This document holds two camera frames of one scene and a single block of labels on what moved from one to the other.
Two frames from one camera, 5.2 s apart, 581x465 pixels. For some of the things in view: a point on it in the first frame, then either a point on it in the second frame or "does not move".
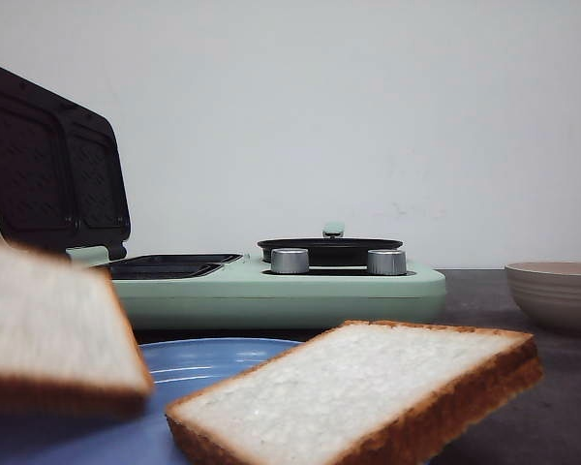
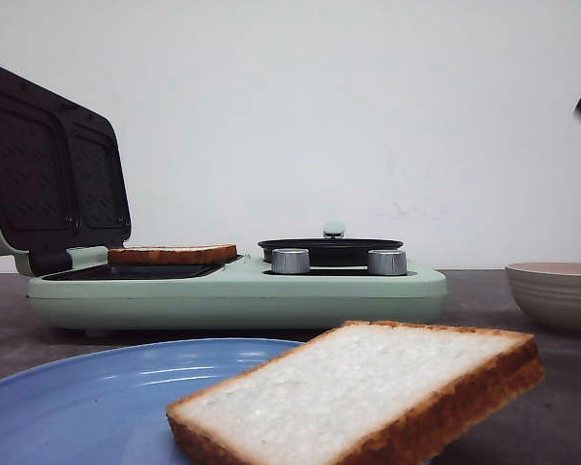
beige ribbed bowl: x=562 y=295 does not move
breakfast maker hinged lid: x=51 y=174 does not move
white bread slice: x=355 y=393 does not move
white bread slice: x=55 y=336 -> x=170 y=254
